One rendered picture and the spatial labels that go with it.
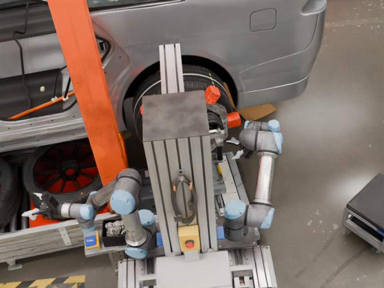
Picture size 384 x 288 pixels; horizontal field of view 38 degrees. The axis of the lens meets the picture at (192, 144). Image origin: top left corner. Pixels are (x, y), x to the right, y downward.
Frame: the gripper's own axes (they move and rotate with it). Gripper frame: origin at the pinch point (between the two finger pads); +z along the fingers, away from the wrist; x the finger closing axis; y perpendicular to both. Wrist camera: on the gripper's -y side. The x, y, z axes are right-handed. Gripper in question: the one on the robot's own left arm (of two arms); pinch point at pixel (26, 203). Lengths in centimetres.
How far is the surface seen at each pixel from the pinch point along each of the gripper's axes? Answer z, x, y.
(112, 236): -24, 33, 64
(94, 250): -10, 29, 75
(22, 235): 45, 37, 79
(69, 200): 16, 61, 66
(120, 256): -23, 38, 91
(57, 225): 23, 48, 78
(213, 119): -82, 92, 13
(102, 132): -28, 48, -10
